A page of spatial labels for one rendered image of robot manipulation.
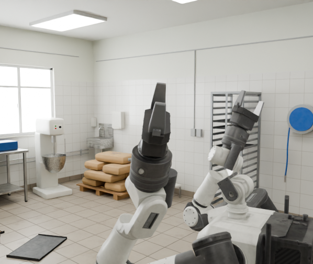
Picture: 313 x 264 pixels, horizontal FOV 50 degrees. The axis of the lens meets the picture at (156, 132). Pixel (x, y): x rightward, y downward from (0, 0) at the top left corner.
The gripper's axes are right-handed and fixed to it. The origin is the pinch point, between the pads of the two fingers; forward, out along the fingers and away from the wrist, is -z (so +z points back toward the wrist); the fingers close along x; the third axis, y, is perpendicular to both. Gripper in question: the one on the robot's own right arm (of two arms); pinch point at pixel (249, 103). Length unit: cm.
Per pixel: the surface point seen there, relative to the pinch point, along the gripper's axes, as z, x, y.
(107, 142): 87, -204, 555
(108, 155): 101, -174, 464
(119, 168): 109, -180, 416
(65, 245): 190, -75, 267
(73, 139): 110, -148, 600
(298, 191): 24, -341, 199
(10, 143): 138, -15, 494
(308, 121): -66, -294, 193
